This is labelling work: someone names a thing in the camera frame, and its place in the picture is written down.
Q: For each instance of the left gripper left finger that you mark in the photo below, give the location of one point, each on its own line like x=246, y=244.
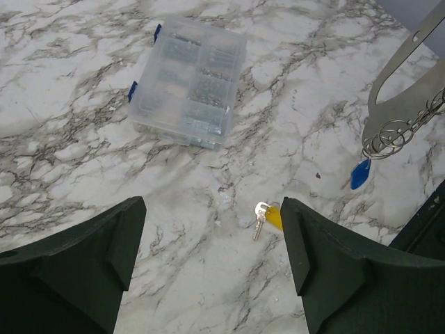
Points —
x=73, y=281

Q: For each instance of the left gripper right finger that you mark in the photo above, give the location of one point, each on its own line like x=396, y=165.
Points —
x=351, y=284

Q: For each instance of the blue key tag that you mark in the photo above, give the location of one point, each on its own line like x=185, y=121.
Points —
x=360, y=174

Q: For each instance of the clear plastic screw box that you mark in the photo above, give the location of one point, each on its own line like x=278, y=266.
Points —
x=187, y=90

